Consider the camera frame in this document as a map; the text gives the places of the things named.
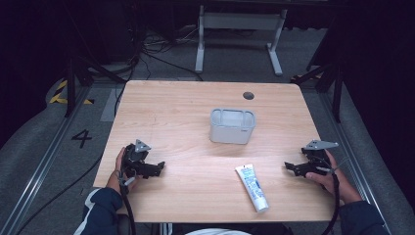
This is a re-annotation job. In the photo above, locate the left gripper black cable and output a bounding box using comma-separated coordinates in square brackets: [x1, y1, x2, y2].
[116, 169, 137, 235]

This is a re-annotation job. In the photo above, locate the person's left hand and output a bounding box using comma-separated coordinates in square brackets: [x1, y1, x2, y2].
[107, 146, 142, 196]

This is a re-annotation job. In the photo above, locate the bundle of floor cables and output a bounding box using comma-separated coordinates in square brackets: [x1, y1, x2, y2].
[128, 19, 205, 82]

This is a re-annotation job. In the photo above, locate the grey plastic container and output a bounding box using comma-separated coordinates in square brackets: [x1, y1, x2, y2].
[208, 108, 256, 146]

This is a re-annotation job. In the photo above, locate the person's white clothing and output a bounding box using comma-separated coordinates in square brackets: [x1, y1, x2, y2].
[184, 227, 253, 235]

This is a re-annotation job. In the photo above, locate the black tripod stand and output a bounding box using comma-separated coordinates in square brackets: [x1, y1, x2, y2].
[291, 60, 346, 124]
[62, 53, 127, 118]

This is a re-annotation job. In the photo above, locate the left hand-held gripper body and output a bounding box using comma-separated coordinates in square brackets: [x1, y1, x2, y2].
[120, 138, 157, 179]

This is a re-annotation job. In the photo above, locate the metal floor rail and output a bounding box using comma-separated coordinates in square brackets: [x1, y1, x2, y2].
[0, 85, 94, 235]
[317, 91, 394, 235]

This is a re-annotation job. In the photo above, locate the person's right hand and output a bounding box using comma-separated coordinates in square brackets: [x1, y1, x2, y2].
[305, 150, 363, 206]

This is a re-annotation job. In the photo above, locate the long black floor cable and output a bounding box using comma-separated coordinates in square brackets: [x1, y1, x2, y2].
[14, 77, 131, 235]

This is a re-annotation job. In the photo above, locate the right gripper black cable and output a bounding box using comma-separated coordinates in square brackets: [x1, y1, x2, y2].
[315, 156, 351, 235]

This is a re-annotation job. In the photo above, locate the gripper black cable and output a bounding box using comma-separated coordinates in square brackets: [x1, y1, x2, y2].
[116, 169, 137, 235]
[315, 156, 351, 235]

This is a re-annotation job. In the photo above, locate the yellow black floor tape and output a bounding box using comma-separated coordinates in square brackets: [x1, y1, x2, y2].
[48, 78, 96, 106]

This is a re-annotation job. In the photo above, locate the white metal desk frame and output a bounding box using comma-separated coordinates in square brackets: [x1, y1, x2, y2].
[194, 4, 289, 77]

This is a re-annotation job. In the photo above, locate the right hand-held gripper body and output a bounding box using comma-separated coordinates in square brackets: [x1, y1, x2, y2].
[300, 139, 340, 175]

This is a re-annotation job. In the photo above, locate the grey floor plate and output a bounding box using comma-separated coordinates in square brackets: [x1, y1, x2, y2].
[99, 87, 124, 123]

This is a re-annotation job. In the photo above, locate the white toothpaste tube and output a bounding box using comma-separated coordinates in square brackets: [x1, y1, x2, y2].
[234, 164, 270, 213]

